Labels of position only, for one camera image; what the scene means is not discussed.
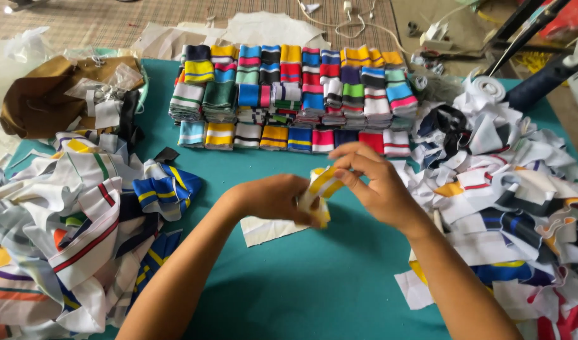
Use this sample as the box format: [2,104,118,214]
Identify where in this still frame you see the person's left hand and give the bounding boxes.
[227,173,323,228]

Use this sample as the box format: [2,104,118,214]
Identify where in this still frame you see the white charger with cable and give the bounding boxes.
[296,0,412,55]

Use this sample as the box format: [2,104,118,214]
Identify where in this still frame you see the clear plastic bags of buttons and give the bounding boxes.
[63,61,144,104]

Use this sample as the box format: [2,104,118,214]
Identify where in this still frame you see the brown fabric bundle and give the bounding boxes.
[0,55,144,140]

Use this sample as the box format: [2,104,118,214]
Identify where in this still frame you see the roll of white tape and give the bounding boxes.
[472,75,507,103]

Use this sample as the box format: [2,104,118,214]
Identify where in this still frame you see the crumpled white plastic bag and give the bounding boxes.
[4,26,51,63]

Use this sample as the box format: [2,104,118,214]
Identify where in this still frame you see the heap of striped collar pieces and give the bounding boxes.
[0,129,203,340]

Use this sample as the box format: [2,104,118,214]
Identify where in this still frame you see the dark blue fabric roll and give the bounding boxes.
[505,53,578,112]

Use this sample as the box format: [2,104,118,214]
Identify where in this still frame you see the black fabric scrap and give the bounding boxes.
[154,146,180,164]

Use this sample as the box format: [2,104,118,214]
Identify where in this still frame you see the checked woven floor mat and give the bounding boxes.
[0,0,404,54]

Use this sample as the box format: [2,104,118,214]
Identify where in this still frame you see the white power strip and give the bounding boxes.
[419,21,454,52]

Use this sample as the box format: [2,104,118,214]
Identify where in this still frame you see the black metal stand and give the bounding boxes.
[419,0,575,77]

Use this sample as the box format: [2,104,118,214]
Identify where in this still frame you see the white cut fabric panels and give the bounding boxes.
[130,11,333,60]

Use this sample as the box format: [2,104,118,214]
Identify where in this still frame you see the heap of white fabric scraps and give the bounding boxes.
[394,75,578,340]

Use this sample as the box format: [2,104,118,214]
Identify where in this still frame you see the person's right hand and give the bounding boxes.
[329,141,432,235]

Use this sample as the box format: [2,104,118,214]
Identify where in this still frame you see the stacks of folded striped cuffs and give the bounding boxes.
[168,43,420,155]

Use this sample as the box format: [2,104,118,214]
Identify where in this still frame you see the white fabric piece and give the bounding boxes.
[240,216,309,248]

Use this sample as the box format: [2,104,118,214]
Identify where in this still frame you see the yellow white striped knit cuff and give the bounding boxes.
[297,166,347,228]

